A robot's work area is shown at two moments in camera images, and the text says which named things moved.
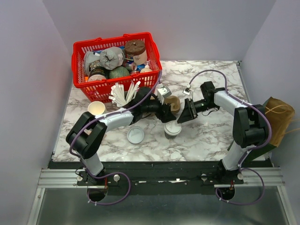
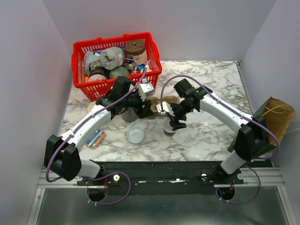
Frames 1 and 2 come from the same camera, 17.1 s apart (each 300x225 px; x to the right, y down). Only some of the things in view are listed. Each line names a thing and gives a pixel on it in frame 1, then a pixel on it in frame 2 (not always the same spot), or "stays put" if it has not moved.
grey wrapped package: (110, 57) stays put
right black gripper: (189, 111) → (174, 121)
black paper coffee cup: (169, 137) → (167, 127)
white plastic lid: (135, 135) stays put
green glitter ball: (118, 71) stays put
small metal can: (133, 67) stays put
